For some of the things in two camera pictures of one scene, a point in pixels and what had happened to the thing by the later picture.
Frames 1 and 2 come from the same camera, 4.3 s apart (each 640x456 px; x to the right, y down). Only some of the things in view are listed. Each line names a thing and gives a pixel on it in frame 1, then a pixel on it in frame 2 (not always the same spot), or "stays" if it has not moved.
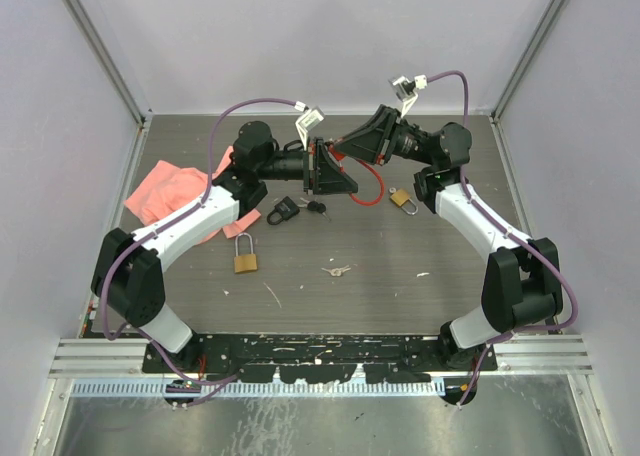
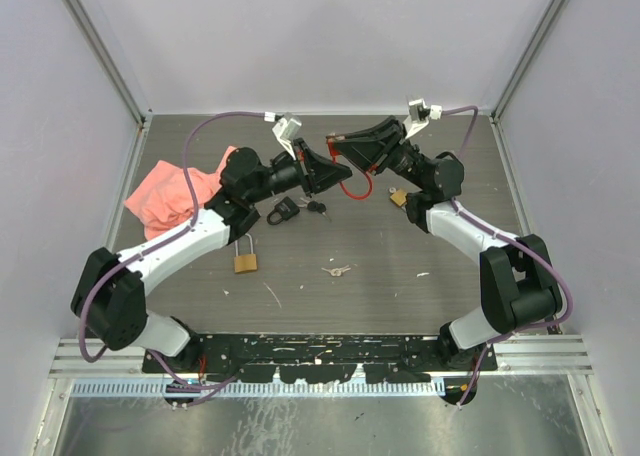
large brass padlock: [244, 262] stays
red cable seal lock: [340, 155] to [331, 140]
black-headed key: [320, 207] stays
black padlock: [287, 208] stays
